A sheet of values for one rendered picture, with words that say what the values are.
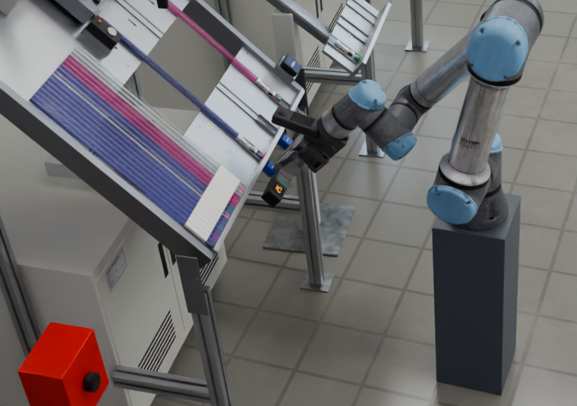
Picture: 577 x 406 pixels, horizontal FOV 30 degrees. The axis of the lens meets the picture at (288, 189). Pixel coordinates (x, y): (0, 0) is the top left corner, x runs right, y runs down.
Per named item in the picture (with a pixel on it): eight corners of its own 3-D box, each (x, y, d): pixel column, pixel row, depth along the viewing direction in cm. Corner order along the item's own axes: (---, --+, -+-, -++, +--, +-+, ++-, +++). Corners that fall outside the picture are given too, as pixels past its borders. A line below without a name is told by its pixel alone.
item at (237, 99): (291, 98, 287) (298, 91, 285) (202, 257, 238) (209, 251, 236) (238, 51, 283) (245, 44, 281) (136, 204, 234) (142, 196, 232)
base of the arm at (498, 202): (513, 197, 268) (514, 166, 262) (500, 235, 257) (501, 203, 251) (454, 188, 274) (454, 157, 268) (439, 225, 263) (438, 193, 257)
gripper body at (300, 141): (312, 175, 257) (343, 149, 249) (285, 153, 255) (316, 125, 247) (321, 157, 262) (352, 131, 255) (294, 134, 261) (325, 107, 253)
